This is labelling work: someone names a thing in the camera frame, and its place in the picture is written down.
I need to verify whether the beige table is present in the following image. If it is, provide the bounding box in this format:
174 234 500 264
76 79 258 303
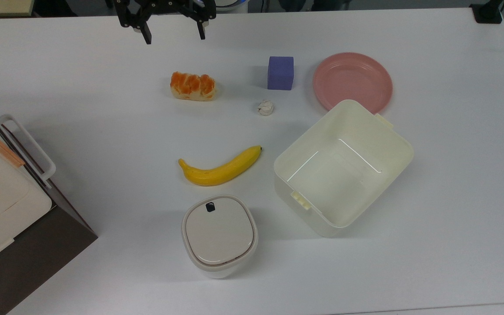
0 0 35 18

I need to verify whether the cream plastic open container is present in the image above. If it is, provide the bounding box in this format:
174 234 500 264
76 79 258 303
273 99 414 238

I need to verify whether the black table clamp mount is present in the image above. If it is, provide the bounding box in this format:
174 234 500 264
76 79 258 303
470 0 504 24

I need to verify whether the white drawer handle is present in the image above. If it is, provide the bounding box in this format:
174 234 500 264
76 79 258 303
0 114 56 189

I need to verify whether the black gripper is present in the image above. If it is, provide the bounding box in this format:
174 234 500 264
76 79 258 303
115 0 217 45

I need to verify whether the dark brown drawer cabinet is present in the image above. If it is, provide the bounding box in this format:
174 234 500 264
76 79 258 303
0 95 98 315

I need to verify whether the orange glazed bread loaf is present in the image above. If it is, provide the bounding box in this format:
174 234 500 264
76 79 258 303
170 71 217 102

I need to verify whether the orange latch strip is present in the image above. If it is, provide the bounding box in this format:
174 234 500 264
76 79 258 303
0 129 26 168

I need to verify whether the yellow banana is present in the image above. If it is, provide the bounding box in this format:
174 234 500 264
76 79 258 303
178 145 263 187

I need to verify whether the cream lidded trash bin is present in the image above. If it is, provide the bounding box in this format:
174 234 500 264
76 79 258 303
181 194 259 280

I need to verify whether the purple foam cube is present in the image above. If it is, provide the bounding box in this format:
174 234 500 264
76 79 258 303
267 56 295 91

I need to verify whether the pink plastic plate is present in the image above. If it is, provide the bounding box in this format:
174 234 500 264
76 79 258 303
312 52 394 115

